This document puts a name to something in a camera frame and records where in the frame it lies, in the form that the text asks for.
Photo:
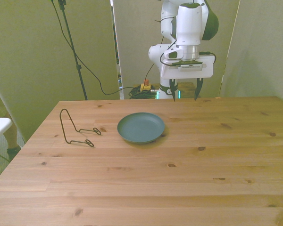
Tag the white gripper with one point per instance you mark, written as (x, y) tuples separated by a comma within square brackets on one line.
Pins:
[(207, 68)]

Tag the teal round plate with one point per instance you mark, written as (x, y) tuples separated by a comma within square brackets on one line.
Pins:
[(140, 128)]

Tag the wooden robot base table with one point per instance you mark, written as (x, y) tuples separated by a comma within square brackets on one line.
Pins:
[(187, 89)]

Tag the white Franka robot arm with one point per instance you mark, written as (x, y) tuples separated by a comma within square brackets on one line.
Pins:
[(188, 23)]

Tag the yellow emergency stop box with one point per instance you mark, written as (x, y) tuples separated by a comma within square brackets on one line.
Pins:
[(145, 86)]

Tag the black tripod stand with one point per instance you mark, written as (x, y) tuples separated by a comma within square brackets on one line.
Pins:
[(72, 44)]

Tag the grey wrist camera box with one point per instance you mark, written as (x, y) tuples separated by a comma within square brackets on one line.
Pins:
[(189, 67)]

